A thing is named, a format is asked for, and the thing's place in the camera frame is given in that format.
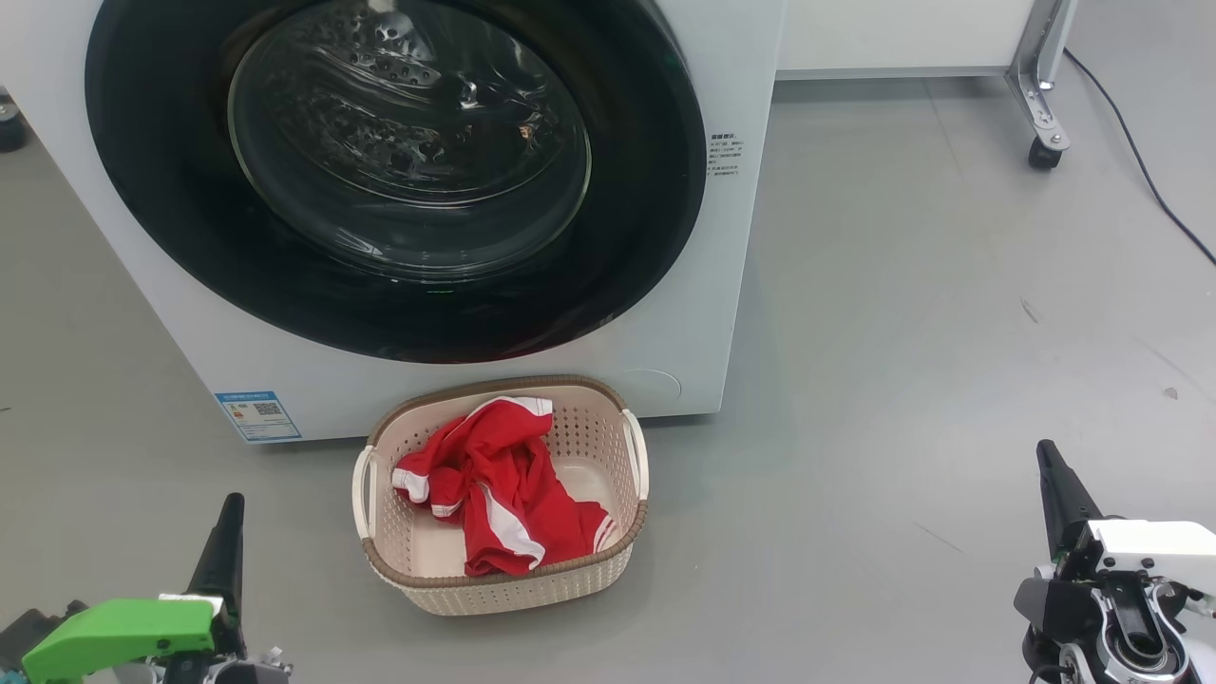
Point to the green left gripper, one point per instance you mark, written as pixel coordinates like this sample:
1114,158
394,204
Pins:
123,632

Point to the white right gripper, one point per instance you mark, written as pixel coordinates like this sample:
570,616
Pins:
1149,546

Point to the red garment white trim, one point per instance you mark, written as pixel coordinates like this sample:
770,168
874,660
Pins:
503,475

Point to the black washer door glass bowl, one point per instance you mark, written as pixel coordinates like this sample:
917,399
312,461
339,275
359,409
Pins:
399,171

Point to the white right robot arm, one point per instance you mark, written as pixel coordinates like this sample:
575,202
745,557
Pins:
1140,646

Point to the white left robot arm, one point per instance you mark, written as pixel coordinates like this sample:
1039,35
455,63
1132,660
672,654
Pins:
247,673

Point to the cream laundry basket brown rim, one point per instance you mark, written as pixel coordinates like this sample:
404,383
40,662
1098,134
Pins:
589,446

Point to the white front-load washing machine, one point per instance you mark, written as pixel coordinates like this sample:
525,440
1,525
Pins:
741,285

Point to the blue energy label sticker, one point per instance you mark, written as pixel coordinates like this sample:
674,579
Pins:
256,416

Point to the black caster wheel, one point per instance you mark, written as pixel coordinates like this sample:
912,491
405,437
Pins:
1045,155
9,128

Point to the white partition panel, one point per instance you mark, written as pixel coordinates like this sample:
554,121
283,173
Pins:
902,33

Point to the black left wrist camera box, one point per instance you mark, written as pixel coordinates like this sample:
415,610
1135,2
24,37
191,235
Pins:
33,632

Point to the grey metal frame leg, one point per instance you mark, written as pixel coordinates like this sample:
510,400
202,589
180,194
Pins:
1040,76

